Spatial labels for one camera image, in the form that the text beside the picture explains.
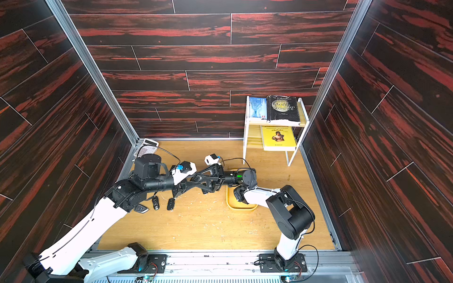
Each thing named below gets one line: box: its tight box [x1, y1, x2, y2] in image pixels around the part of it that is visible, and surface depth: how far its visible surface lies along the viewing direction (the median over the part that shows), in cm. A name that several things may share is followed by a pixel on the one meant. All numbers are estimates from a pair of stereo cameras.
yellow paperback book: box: [262, 125, 297, 151], surface depth 97 cm
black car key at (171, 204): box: [166, 198, 176, 211], surface depth 92 cm
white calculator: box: [133, 137, 160, 158], surface depth 117 cm
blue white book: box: [248, 96, 268, 120], surface depth 90 cm
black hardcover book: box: [266, 94, 301, 124], surface depth 88 cm
